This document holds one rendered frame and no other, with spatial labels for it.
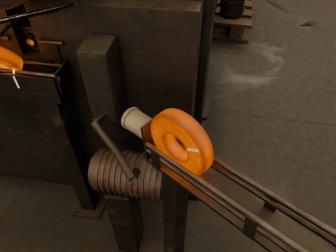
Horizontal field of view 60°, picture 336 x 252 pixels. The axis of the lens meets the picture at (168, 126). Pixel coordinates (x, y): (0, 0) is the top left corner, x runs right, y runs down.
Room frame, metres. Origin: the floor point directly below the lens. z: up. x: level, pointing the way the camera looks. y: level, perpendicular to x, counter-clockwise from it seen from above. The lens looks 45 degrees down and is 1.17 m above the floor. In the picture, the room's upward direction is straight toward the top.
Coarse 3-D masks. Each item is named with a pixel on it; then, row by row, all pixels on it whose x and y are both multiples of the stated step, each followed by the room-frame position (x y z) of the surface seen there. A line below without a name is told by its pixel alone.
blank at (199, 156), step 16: (160, 112) 0.44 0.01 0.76; (176, 112) 0.42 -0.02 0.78; (160, 128) 0.42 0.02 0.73; (176, 128) 0.39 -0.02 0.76; (192, 128) 0.38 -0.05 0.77; (160, 144) 0.42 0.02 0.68; (176, 144) 0.42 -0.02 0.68; (192, 144) 0.36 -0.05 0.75; (208, 144) 0.36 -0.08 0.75; (176, 160) 0.39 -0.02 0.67; (192, 160) 0.36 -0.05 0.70; (208, 160) 0.35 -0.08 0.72
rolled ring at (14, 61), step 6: (0, 48) 0.64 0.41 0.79; (0, 54) 0.63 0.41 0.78; (6, 54) 0.64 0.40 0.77; (12, 54) 0.65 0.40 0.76; (0, 60) 0.63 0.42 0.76; (6, 60) 0.63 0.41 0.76; (12, 60) 0.64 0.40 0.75; (18, 60) 0.66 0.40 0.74; (0, 66) 0.70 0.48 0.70; (6, 66) 0.69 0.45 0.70; (12, 66) 0.65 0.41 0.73; (18, 66) 0.66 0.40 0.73
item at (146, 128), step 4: (144, 124) 0.45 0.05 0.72; (148, 124) 0.45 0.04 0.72; (140, 128) 0.44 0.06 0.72; (144, 128) 0.44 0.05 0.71; (148, 128) 0.45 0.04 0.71; (144, 132) 0.44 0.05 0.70; (148, 132) 0.44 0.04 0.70; (144, 136) 0.43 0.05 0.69; (148, 136) 0.44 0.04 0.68; (144, 140) 0.43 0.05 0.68; (148, 140) 0.44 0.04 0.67; (152, 140) 0.45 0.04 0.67; (144, 144) 0.43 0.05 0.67; (144, 148) 0.43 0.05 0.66; (148, 156) 0.43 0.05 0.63
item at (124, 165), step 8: (96, 120) 0.57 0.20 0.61; (96, 128) 0.55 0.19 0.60; (104, 136) 0.53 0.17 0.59; (112, 144) 0.51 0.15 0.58; (112, 152) 0.50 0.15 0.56; (120, 152) 0.49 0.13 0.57; (120, 160) 0.47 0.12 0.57; (128, 168) 0.44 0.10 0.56; (136, 168) 0.46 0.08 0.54; (128, 176) 0.42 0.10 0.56; (136, 176) 0.43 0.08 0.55
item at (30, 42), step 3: (27, 33) 0.78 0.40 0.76; (30, 33) 0.77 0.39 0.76; (33, 33) 0.78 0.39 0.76; (27, 36) 0.77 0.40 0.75; (30, 36) 0.77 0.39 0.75; (33, 36) 0.77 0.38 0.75; (27, 39) 0.76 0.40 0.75; (30, 39) 0.76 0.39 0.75; (33, 39) 0.76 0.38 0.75; (27, 42) 0.76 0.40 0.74; (30, 42) 0.76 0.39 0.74; (33, 42) 0.76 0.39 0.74; (36, 42) 0.76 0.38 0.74; (30, 45) 0.76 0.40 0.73; (33, 45) 0.76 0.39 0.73; (36, 45) 0.77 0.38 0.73
